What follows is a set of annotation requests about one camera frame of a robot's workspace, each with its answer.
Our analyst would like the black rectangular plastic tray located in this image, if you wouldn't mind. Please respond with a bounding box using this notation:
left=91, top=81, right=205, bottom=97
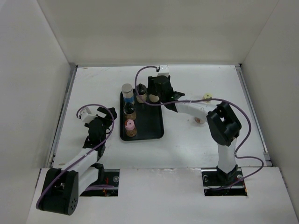
left=119, top=93, right=164, bottom=141

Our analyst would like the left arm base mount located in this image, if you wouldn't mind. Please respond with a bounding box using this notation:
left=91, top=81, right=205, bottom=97
left=80, top=163, right=120, bottom=197

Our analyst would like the silver lid blue label jar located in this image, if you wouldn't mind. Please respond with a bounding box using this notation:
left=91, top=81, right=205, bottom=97
left=121, top=84, right=135, bottom=105

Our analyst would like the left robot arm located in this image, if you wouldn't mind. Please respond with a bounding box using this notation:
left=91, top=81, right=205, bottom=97
left=36, top=104, right=117, bottom=216

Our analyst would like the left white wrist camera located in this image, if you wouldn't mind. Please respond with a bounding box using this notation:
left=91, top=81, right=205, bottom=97
left=79, top=107, right=96, bottom=124

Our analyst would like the red label clear lid jar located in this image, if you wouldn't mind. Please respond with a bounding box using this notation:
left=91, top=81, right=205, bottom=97
left=194, top=117, right=205, bottom=125

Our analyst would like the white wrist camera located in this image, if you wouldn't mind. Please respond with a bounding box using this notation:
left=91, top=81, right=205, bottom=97
left=156, top=64, right=170, bottom=77
left=79, top=107, right=96, bottom=124

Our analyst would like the black knob cap spice bottle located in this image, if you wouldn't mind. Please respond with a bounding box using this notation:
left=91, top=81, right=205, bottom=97
left=136, top=83, right=147, bottom=103

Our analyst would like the pink cap spice bottle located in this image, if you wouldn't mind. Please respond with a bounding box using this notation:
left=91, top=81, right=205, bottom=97
left=125, top=119, right=137, bottom=137

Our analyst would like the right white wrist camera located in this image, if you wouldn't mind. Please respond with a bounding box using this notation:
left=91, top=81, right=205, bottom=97
left=156, top=64, right=170, bottom=77

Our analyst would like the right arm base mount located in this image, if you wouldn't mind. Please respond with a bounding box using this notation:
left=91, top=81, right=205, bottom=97
left=201, top=166, right=247, bottom=196

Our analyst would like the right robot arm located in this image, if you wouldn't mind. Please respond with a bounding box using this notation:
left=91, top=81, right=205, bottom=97
left=148, top=75, right=242, bottom=185

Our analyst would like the black round cap spice bottle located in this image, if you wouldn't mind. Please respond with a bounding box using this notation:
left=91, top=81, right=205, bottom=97
left=123, top=102, right=136, bottom=120

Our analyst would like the yellow cap spice bottle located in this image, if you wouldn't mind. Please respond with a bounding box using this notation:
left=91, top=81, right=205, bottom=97
left=202, top=93, right=213, bottom=102

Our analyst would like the black flip cap spice bottle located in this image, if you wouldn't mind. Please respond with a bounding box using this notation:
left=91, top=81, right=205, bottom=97
left=149, top=94, right=160, bottom=103

